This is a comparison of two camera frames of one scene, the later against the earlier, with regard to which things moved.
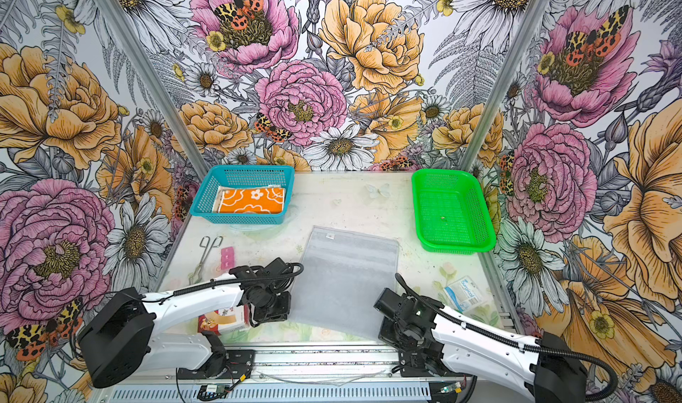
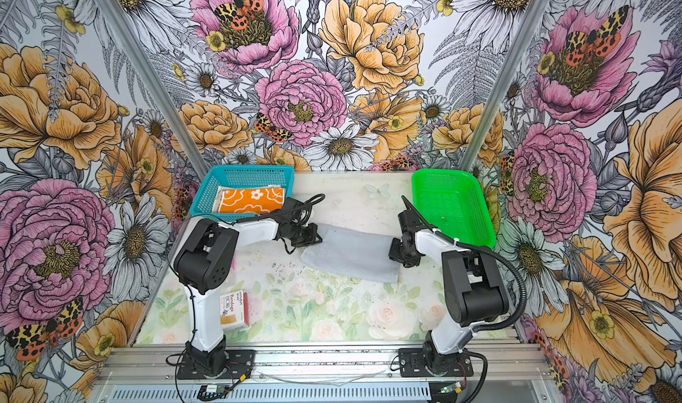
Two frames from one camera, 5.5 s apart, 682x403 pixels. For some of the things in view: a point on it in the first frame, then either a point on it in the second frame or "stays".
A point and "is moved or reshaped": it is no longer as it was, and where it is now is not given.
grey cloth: (339, 277) is moved or reshaped
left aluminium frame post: (147, 74) stays
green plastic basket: (451, 214) stays
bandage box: (225, 320) stays
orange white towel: (236, 200) stays
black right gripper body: (393, 335) -> (407, 256)
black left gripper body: (271, 307) -> (303, 236)
